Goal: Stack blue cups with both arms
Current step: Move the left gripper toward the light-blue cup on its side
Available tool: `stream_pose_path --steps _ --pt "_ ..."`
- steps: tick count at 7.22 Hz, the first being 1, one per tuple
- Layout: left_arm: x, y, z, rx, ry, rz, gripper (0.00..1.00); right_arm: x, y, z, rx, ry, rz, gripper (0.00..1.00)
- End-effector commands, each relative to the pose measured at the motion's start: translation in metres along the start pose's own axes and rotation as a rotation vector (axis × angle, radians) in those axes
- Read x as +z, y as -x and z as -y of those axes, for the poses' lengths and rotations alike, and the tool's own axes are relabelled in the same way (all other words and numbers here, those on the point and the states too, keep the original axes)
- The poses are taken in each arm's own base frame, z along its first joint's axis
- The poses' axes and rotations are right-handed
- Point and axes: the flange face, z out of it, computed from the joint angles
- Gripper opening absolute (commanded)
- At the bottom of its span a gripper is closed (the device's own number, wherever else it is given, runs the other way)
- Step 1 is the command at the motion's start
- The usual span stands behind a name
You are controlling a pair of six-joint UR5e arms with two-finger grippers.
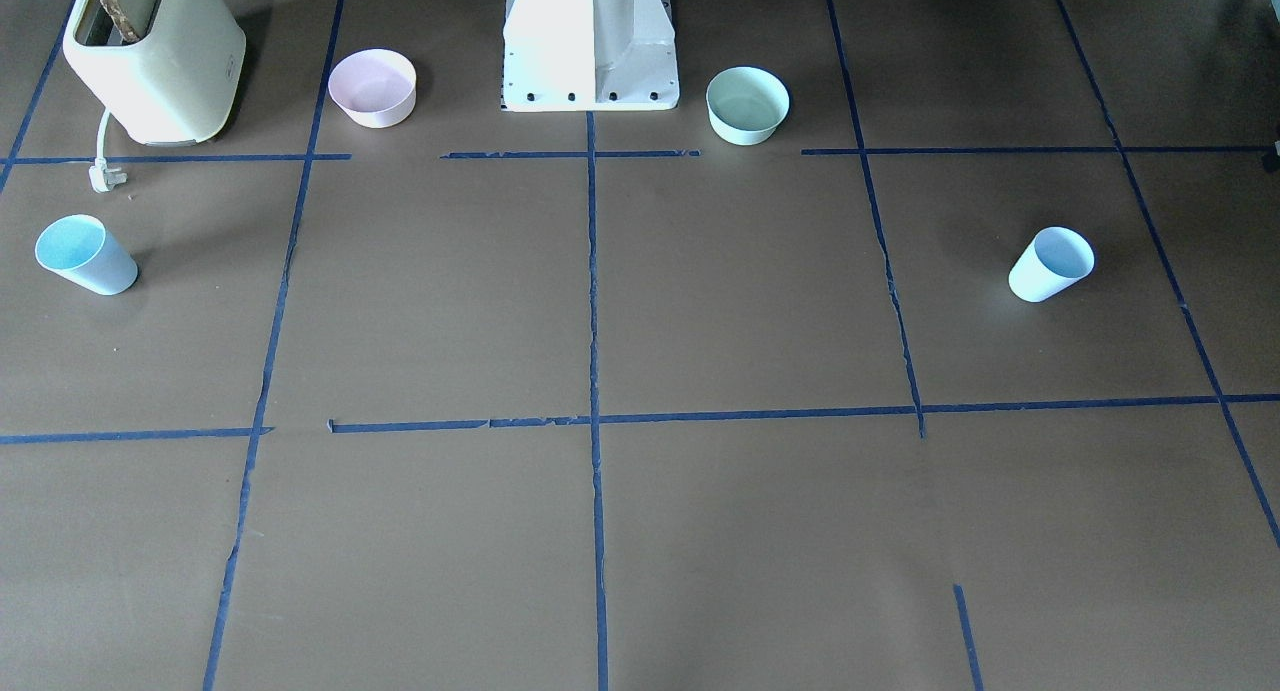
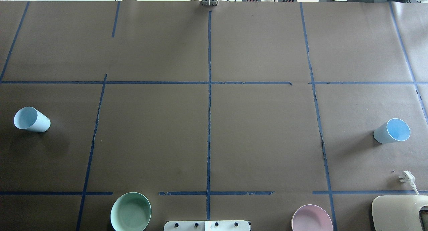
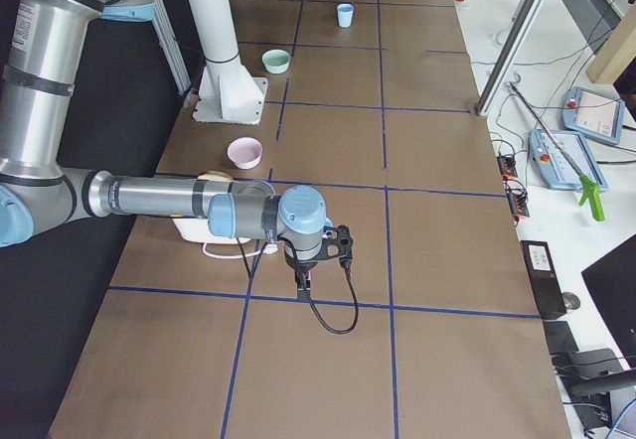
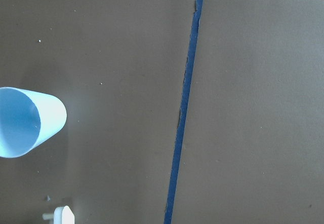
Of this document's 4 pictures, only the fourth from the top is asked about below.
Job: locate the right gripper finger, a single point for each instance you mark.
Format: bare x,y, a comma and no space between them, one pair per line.
61,215

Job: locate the light blue cup right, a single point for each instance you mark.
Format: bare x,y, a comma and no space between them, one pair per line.
28,119

